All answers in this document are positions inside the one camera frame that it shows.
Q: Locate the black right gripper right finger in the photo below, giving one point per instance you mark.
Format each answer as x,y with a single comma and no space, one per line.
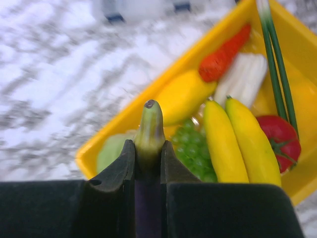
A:
195,209

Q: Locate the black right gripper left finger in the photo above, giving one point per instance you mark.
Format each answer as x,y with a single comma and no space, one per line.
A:
102,207

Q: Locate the green toy grapes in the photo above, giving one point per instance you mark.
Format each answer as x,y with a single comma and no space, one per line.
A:
191,149

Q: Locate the yellow toy banana bunch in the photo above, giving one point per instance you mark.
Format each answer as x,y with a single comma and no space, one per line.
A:
239,149

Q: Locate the purple toy eggplant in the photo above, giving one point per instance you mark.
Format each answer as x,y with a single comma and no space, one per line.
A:
148,142

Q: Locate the red toy tomato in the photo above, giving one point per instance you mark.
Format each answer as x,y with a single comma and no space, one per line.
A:
283,139

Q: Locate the orange toy carrot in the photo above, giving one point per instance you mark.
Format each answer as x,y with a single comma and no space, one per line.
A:
215,65

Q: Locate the green toy cabbage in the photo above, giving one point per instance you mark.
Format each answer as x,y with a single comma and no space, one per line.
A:
112,148

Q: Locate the white toy radish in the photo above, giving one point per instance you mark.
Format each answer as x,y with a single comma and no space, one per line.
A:
243,79

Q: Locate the green toy scallion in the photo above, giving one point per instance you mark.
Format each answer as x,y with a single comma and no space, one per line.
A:
279,80

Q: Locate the yellow plastic tray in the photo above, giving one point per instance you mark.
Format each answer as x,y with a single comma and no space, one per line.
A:
299,50

